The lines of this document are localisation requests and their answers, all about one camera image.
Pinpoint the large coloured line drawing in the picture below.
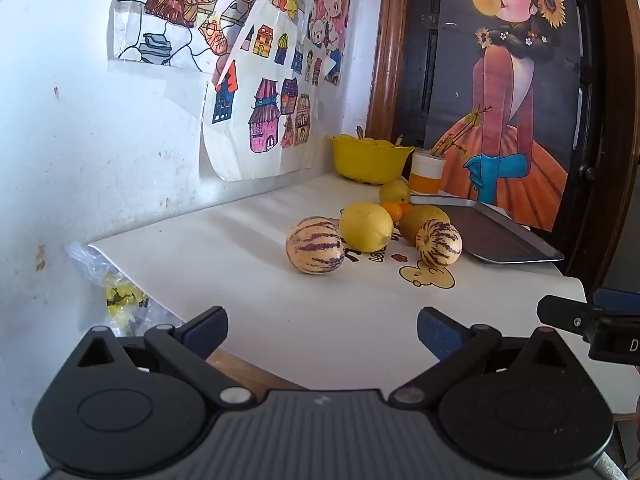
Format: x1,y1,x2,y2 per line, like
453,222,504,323
110,0,281,75

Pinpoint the pink girl drawing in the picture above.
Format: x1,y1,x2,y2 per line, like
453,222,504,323
305,0,358,86

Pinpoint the girl in orange dress poster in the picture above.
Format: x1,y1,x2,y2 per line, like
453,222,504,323
425,0,583,233

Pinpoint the pile of yellow pears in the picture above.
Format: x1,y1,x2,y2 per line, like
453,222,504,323
354,127,398,149

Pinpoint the large striped pepino melon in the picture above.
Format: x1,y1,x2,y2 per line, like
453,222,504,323
285,216,346,275

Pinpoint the small yellow pear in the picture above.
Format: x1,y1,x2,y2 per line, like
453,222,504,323
378,179,412,206

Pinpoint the metal baking tray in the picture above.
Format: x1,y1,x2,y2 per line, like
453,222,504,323
410,195,566,265

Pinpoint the small orange tangerine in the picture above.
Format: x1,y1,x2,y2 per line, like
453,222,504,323
382,201,412,222

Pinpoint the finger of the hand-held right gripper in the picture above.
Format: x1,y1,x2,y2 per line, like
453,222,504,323
537,295,602,336
592,287,640,312

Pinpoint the small striped pepino melon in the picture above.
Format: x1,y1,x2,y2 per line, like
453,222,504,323
416,219,463,267

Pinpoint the white and orange jar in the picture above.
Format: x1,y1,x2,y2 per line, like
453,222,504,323
410,150,446,195

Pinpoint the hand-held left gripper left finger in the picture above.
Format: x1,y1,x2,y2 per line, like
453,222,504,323
75,306,256,408

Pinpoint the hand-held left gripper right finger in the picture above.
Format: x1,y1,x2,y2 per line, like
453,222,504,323
387,306,571,408

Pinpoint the clear plastic bag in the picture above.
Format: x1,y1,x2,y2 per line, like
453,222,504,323
65,241,182,337

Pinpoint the greenish yellow round fruit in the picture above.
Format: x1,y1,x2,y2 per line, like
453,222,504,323
398,205,451,246

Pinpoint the yellow plastic bowl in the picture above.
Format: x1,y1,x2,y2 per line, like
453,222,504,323
330,134,416,185

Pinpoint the brown wooden frame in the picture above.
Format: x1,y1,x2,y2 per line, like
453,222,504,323
365,0,640,293

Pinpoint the large yellow lemon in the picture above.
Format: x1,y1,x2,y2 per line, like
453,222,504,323
339,201,394,253

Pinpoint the coloured houses drawing paper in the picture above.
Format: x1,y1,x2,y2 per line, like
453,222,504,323
200,0,346,183

